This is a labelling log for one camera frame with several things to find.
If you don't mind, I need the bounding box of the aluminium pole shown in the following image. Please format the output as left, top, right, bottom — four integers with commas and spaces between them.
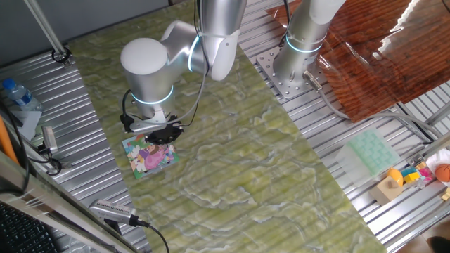
23, 0, 72, 68

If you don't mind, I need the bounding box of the orange bar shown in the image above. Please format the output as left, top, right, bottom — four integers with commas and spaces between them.
0, 115, 19, 165

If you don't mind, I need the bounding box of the black cable ring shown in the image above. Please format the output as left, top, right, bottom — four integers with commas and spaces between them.
51, 46, 72, 64

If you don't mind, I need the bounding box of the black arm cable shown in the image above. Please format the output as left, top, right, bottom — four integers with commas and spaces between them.
179, 0, 212, 128

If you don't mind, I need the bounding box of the aluminium frame bar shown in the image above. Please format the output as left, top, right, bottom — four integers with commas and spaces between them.
420, 131, 450, 159

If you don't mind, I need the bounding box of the grey cable with metal connector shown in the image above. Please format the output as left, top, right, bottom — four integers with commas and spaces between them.
302, 70, 444, 141

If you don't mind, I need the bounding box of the green plastic grid tray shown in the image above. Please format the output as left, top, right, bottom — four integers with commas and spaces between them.
335, 128, 401, 187

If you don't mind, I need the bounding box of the black shoe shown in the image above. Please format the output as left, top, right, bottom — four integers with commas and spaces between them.
427, 235, 450, 253

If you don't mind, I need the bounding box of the blue toy block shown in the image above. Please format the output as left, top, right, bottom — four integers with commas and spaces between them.
400, 167, 419, 179

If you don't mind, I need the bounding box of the silver depth camera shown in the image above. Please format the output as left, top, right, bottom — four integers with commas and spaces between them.
87, 198, 137, 226
41, 125, 59, 155

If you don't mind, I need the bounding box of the black cable loop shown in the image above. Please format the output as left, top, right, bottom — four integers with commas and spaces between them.
280, 0, 293, 48

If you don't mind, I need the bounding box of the aluminium frame beam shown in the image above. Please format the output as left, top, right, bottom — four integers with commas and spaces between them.
0, 150, 141, 253

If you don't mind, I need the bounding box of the brown wood grain sheet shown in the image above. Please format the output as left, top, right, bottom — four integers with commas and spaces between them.
265, 0, 450, 124

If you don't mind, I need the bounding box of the black camera cable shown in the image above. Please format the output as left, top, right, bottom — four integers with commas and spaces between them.
129, 216, 171, 253

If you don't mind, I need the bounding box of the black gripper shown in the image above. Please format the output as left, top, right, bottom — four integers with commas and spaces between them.
143, 122, 185, 146

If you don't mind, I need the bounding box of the butterfly girl puzzle board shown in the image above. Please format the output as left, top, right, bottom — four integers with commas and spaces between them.
121, 133, 181, 181

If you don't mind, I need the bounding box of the black keyboard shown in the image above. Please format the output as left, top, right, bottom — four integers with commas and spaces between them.
0, 202, 59, 253

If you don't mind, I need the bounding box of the yellow toy block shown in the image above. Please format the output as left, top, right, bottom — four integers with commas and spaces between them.
403, 171, 421, 184

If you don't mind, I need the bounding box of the orange toy basketball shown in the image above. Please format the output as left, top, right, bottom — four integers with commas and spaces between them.
435, 163, 450, 183

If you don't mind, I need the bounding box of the white paper card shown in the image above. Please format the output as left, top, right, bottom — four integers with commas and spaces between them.
8, 109, 43, 141

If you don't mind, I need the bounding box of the blue cap water bottle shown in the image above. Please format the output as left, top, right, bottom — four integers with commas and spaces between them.
2, 77, 43, 112

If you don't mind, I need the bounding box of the silver robot mounting plate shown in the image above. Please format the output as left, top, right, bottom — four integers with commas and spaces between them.
255, 45, 326, 100

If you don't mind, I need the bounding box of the wooden cube block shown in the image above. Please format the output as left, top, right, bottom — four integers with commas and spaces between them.
368, 175, 404, 207

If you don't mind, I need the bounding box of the orange toy egg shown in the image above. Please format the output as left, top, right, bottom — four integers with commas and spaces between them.
386, 167, 404, 187

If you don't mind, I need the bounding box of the white cloth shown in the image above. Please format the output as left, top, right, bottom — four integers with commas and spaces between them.
424, 147, 450, 176

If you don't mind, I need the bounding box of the wrist camera with grey bracket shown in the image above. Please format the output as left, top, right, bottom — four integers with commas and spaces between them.
119, 110, 179, 135

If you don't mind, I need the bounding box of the pink blue white puzzle piece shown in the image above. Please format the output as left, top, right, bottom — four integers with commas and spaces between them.
162, 143, 176, 160

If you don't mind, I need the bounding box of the green marble pattern mat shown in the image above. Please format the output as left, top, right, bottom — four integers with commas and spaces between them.
68, 0, 387, 253

